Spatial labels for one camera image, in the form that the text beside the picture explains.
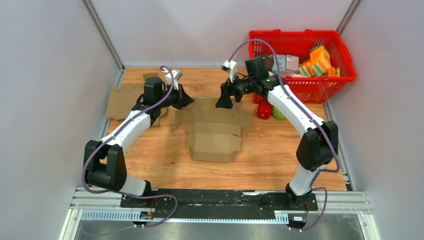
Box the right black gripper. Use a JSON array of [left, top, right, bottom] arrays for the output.
[[216, 71, 256, 109]]

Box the orange green striped sponge stack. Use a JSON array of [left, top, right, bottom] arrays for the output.
[[298, 43, 340, 78]]

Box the red toy pepper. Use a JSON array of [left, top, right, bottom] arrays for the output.
[[256, 100, 273, 120]]

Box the brown cardboard paper box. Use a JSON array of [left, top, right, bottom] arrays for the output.
[[175, 97, 252, 163]]

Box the aluminium frame rail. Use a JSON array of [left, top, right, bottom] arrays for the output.
[[59, 187, 380, 240]]

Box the green toy cabbage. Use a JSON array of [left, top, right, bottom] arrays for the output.
[[272, 106, 286, 120]]

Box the teal small carton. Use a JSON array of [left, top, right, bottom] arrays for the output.
[[271, 54, 287, 74]]

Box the brown round toy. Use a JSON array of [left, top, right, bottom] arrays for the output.
[[261, 53, 274, 71]]

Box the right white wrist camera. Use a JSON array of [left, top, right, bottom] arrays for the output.
[[220, 60, 237, 83]]

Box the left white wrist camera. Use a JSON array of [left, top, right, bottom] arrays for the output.
[[165, 68, 183, 91]]

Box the red plastic shopping basket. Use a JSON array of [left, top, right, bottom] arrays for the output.
[[248, 29, 357, 104]]

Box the grey small carton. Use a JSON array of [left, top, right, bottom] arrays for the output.
[[285, 54, 299, 72]]

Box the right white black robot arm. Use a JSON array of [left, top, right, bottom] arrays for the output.
[[215, 56, 339, 210]]

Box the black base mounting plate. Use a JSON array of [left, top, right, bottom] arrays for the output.
[[119, 188, 319, 220]]

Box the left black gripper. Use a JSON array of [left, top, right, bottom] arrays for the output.
[[156, 83, 194, 110]]

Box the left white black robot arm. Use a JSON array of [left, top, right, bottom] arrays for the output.
[[81, 77, 195, 208]]

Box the flat unfolded cardboard sheet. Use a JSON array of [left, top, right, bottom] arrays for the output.
[[106, 72, 160, 133]]

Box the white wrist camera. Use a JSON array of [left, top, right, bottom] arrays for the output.
[[220, 60, 237, 83], [165, 68, 183, 91]]

